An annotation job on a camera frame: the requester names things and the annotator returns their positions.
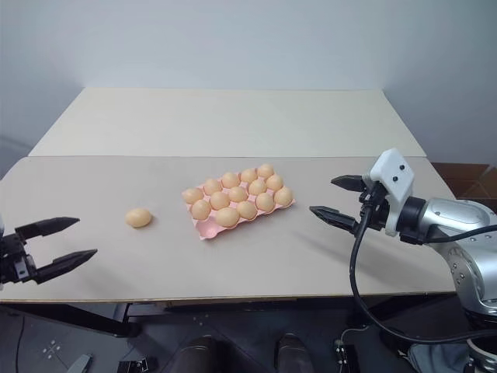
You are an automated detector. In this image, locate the grey flat tool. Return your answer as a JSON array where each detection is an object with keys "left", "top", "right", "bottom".
[{"left": 70, "top": 353, "right": 95, "bottom": 373}]

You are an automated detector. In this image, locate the black table frame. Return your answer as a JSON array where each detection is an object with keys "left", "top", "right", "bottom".
[{"left": 0, "top": 298, "right": 353, "bottom": 338}]

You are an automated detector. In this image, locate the pink egg tray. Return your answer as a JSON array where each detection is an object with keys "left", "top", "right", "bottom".
[{"left": 181, "top": 166, "right": 297, "bottom": 241}]

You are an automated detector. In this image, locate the grey fabric bag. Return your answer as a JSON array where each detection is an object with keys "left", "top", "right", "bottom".
[{"left": 407, "top": 343, "right": 479, "bottom": 373}]

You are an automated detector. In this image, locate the black box with cable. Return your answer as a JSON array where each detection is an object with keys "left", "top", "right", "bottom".
[{"left": 332, "top": 338, "right": 355, "bottom": 373}]

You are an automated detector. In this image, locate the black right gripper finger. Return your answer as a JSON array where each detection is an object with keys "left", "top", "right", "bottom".
[
  {"left": 308, "top": 205, "right": 357, "bottom": 234},
  {"left": 330, "top": 175, "right": 368, "bottom": 192}
]

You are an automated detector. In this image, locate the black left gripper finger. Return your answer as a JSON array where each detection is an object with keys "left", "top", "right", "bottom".
[
  {"left": 33, "top": 249, "right": 99, "bottom": 284},
  {"left": 15, "top": 216, "right": 81, "bottom": 242}
]

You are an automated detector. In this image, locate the dark rounded shape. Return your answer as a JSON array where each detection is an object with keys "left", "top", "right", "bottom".
[
  {"left": 276, "top": 333, "right": 312, "bottom": 373},
  {"left": 181, "top": 335, "right": 219, "bottom": 373}
]

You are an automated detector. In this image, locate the brown cardboard box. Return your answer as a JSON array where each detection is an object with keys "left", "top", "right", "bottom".
[{"left": 430, "top": 162, "right": 497, "bottom": 201}]

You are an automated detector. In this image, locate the small black box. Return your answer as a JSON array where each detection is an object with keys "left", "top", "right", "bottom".
[{"left": 117, "top": 359, "right": 151, "bottom": 373}]

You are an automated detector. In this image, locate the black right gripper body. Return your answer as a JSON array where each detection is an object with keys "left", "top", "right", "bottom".
[{"left": 350, "top": 176, "right": 391, "bottom": 235}]

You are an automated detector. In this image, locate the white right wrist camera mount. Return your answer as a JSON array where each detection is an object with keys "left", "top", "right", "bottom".
[{"left": 368, "top": 147, "right": 414, "bottom": 238}]

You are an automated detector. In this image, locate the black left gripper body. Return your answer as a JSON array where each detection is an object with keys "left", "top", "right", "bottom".
[{"left": 0, "top": 232, "right": 40, "bottom": 288}]

